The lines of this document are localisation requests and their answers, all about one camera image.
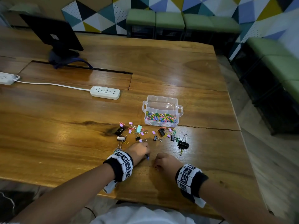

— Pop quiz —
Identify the person's right hand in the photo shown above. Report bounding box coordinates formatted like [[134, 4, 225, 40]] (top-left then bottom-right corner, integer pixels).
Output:
[[153, 152, 184, 179]]

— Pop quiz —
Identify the person's left hand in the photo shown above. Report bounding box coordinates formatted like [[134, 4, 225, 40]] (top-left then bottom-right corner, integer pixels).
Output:
[[124, 142, 151, 166]]

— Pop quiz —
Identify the group of binder clips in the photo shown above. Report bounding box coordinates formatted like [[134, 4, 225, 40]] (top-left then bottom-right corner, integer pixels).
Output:
[[114, 122, 189, 156]]

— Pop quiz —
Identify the heap of sorted paper clips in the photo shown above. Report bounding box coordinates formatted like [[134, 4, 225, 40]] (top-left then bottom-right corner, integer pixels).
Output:
[[145, 111, 177, 125]]

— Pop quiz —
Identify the clear plastic box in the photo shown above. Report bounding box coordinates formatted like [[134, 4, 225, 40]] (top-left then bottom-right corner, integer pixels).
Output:
[[142, 95, 184, 128]]

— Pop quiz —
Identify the person's right forearm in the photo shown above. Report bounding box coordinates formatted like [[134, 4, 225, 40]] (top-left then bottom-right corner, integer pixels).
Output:
[[198, 179, 284, 224]]

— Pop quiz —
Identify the person's left forearm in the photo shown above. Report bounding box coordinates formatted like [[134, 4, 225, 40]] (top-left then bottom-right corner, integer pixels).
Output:
[[10, 163, 116, 224]]

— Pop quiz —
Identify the person's white top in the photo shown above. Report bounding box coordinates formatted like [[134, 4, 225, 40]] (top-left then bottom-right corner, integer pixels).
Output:
[[90, 206, 197, 224]]

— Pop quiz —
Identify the left wrist marker band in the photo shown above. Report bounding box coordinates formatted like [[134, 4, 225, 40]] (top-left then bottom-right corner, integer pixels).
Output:
[[103, 151, 134, 182]]

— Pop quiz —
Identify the wrist marker band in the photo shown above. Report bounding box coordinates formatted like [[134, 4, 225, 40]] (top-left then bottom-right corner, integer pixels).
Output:
[[103, 151, 134, 182], [175, 163, 209, 198]]

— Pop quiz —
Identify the right wrist marker band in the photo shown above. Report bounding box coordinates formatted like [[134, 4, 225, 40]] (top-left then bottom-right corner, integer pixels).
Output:
[[175, 163, 209, 198]]

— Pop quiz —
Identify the white power strip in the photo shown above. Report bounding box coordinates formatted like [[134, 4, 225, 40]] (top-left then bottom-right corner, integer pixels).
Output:
[[0, 72, 20, 86], [90, 86, 121, 100]]

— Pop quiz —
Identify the wooden table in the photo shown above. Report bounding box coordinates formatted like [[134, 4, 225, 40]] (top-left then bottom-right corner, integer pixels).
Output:
[[0, 26, 267, 220]]

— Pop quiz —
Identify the black monitor stand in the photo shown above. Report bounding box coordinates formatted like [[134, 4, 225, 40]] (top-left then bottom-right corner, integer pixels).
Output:
[[48, 49, 80, 69]]

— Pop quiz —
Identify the green cushioned stool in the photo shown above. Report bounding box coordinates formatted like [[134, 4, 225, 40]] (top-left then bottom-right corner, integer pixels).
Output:
[[209, 16, 241, 55], [183, 13, 215, 44], [240, 55, 299, 110], [230, 37, 291, 80], [257, 79, 299, 136], [126, 8, 156, 39], [155, 11, 185, 41]]

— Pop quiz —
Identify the black monitor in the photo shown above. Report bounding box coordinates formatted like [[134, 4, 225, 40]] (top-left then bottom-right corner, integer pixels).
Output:
[[19, 14, 84, 52]]

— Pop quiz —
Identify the pale green chair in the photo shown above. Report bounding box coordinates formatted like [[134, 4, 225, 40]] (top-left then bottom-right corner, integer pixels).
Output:
[[9, 3, 41, 14]]

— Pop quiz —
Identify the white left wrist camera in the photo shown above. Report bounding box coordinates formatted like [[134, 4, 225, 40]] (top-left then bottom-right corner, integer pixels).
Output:
[[102, 180, 118, 194]]

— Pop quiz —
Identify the black camera cable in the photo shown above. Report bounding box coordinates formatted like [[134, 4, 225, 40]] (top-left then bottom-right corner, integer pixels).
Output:
[[84, 206, 97, 218]]

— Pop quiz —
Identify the dark blue cable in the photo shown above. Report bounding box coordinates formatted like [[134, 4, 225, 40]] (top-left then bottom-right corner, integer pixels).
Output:
[[54, 58, 94, 69]]

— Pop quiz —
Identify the white power cable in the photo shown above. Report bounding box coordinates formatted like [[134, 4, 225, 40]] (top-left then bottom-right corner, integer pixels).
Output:
[[14, 78, 92, 92]]

